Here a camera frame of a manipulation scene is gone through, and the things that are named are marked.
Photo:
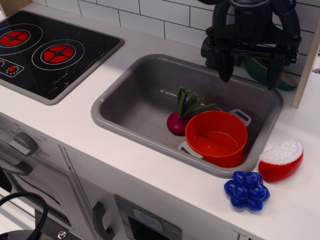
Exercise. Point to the red white toy fruit wedge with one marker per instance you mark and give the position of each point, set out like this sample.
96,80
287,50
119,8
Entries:
281,162

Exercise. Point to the grey cabinet door handle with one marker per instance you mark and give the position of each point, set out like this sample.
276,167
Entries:
98,213

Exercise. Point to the wooden side panel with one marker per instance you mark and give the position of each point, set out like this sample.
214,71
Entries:
308,67

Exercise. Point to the black metal base plate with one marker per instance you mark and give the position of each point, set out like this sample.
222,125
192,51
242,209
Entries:
49,231

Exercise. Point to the black toy stove top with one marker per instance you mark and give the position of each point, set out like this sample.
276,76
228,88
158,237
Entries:
45,59

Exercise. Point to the blue toy grape bunch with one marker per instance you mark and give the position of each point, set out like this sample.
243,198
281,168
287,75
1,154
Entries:
247,190

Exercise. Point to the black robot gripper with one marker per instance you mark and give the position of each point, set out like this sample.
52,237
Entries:
252,37

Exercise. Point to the purple toy beet green leaves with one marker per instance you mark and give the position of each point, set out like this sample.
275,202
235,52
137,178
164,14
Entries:
186,105

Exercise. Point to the grey plastic sink basin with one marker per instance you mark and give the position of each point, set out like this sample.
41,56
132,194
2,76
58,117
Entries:
153,99

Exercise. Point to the orange toy pot grey handles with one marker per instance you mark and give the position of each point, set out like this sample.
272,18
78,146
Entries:
217,137

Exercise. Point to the grey oven knob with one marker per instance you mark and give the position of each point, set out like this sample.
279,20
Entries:
24,144

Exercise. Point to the green toy avocado half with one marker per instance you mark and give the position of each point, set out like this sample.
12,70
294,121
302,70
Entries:
258,71

